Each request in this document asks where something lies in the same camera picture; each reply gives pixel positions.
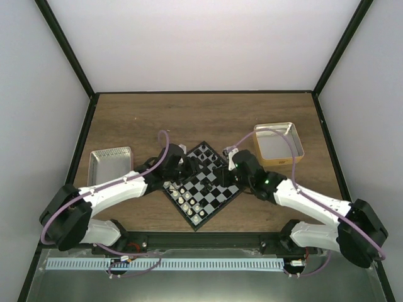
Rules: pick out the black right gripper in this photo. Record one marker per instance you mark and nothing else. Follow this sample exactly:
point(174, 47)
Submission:
point(223, 176)

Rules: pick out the gold metal tin box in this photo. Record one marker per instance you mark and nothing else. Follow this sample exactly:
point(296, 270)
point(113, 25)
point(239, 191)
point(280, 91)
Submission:
point(272, 150)

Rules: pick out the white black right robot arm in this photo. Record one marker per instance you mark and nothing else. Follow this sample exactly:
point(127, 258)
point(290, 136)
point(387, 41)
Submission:
point(350, 228)

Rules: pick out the silver pink tin lid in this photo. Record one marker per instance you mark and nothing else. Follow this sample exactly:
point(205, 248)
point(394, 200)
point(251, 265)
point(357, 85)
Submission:
point(108, 164)

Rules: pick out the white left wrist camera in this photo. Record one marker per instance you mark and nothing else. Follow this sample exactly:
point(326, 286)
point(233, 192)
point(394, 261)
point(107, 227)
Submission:
point(183, 147)

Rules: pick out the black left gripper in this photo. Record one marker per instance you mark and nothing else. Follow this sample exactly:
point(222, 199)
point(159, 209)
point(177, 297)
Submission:
point(192, 167)

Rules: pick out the black aluminium frame rail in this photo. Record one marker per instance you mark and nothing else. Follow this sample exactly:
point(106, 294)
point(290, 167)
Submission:
point(144, 242)

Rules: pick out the light blue cable duct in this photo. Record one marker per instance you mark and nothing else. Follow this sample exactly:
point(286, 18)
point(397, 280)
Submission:
point(99, 264)

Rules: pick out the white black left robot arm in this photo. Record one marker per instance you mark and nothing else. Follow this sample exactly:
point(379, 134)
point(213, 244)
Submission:
point(68, 220)

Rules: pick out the black white chess board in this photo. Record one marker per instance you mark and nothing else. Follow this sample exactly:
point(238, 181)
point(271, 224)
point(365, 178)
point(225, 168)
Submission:
point(205, 206)

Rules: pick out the pile of black chess pieces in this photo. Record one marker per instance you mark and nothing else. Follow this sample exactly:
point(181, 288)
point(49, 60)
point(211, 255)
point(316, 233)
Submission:
point(207, 186)

